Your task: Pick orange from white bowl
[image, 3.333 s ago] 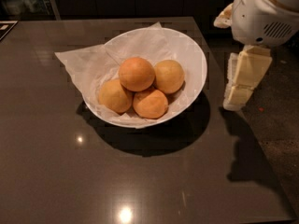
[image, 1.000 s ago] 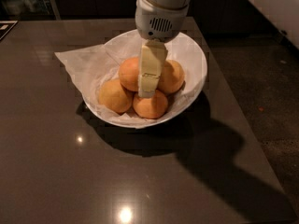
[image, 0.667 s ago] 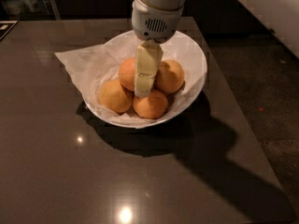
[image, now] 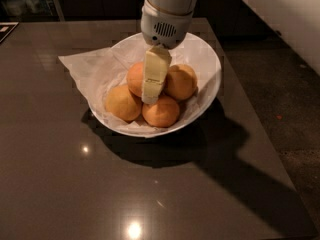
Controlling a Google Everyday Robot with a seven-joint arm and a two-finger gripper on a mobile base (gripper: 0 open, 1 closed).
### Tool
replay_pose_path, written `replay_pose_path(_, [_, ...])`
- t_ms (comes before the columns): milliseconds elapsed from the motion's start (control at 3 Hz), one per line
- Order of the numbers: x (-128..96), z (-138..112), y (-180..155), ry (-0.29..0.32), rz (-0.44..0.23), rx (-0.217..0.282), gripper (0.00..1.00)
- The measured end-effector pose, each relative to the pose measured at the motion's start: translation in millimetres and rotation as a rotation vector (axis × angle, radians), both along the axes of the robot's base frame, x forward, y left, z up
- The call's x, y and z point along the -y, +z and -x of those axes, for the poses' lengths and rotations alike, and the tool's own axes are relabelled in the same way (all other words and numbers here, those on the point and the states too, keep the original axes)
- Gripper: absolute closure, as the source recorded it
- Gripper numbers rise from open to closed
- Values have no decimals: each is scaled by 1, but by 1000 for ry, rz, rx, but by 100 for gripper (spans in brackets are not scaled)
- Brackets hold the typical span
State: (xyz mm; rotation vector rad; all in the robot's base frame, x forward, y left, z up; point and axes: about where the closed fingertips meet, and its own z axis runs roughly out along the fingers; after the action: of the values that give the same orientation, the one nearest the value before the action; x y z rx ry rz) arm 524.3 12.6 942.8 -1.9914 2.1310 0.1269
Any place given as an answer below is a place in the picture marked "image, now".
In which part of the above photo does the white paper liner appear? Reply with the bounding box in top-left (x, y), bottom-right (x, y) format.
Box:
top-left (58, 33), bottom-right (188, 138)

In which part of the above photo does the dark framed object on table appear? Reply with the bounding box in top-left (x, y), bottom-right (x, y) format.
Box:
top-left (0, 22), bottom-right (19, 43)

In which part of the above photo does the white bowl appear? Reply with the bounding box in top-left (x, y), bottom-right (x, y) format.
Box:
top-left (87, 32), bottom-right (223, 139)

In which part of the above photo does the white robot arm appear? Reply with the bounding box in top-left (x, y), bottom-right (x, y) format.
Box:
top-left (141, 0), bottom-right (197, 104)

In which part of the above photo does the orange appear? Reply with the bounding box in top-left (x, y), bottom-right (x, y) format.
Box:
top-left (126, 62), bottom-right (143, 97)
top-left (164, 64), bottom-right (198, 101)
top-left (104, 85), bottom-right (142, 122)
top-left (142, 95), bottom-right (180, 128)

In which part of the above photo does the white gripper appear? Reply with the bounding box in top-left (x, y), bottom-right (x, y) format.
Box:
top-left (141, 0), bottom-right (194, 104)

